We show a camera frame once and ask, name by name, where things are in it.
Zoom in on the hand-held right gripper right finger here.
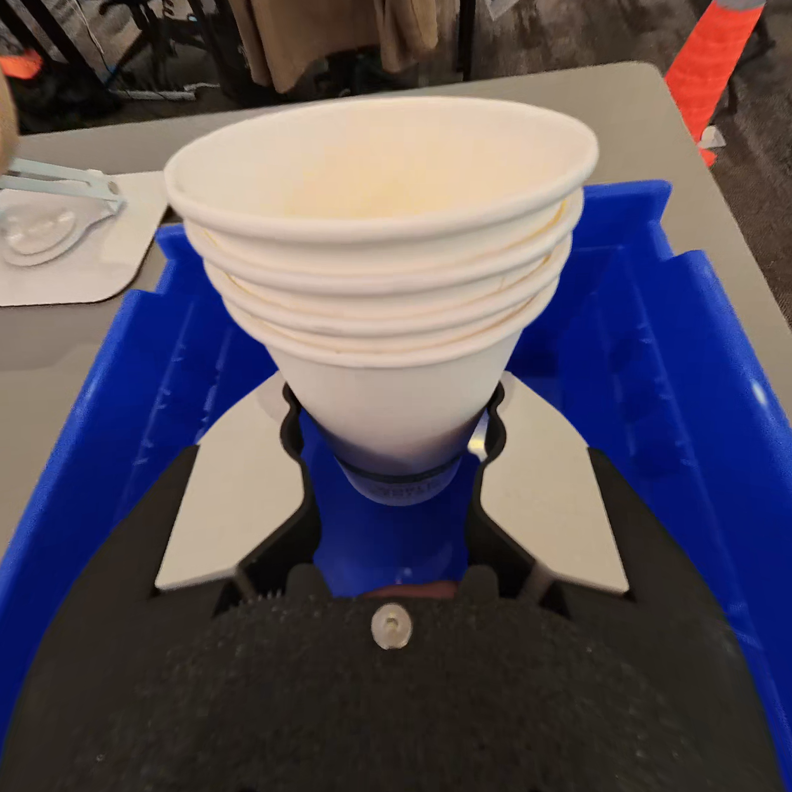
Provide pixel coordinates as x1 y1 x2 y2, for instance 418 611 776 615
464 371 631 600

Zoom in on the orange plastic object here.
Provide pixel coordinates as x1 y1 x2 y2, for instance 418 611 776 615
0 49 44 81

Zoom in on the wooden document stand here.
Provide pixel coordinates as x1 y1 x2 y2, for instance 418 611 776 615
0 74 169 308

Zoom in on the blue plastic bin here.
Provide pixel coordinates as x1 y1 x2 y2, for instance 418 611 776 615
0 179 792 750

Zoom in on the hanging beige coat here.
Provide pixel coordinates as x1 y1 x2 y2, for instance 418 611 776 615
232 0 441 94

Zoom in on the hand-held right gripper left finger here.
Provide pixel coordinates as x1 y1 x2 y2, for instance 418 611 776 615
155 374 323 596

